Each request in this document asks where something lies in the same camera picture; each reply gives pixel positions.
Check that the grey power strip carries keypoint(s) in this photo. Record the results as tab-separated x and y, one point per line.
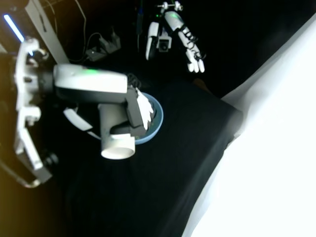
96	54

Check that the white paper cup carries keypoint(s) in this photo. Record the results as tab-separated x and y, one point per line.
118	148

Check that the white backdrop sheet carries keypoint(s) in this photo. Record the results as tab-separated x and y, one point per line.
271	148

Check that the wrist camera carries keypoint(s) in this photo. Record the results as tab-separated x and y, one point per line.
164	45

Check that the light blue bowl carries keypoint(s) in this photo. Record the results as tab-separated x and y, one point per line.
159	116

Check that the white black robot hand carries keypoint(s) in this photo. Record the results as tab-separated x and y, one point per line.
174	21
89	79

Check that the white tower with light strip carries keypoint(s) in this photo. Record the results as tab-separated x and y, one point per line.
47	29

